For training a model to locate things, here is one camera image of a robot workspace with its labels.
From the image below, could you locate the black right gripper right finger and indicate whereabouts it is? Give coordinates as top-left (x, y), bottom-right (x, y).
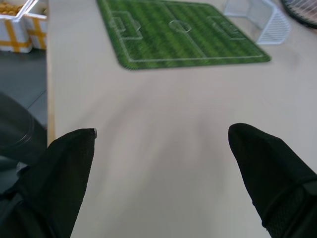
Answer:
top-left (228, 123), bottom-right (317, 238)

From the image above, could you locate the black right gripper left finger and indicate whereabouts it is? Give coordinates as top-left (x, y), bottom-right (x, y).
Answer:
top-left (0, 127), bottom-right (98, 238)

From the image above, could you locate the green soccer field mat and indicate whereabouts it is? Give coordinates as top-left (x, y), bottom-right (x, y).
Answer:
top-left (96, 0), bottom-right (272, 71)

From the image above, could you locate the dark round stool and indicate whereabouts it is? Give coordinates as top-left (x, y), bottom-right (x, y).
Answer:
top-left (0, 92), bottom-right (48, 196)

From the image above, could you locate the white foam box yellow tape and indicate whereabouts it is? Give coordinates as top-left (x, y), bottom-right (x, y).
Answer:
top-left (22, 0), bottom-right (48, 50)
top-left (0, 0), bottom-right (33, 53)

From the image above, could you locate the black round fan guard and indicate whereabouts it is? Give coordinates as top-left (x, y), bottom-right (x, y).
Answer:
top-left (280, 0), bottom-right (317, 29)

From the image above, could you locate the white miniature soccer goal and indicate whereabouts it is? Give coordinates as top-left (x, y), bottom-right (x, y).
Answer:
top-left (222, 0), bottom-right (292, 46)

